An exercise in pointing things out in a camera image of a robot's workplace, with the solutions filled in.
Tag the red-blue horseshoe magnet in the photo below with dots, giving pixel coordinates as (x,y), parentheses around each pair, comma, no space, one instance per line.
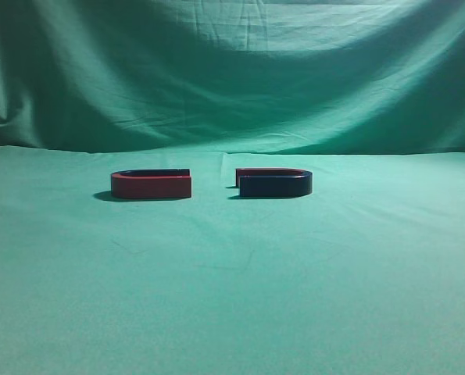
(151,184)
(273,182)

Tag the green cloth backdrop and cover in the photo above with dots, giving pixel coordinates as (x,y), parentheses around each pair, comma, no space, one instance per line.
(366,275)

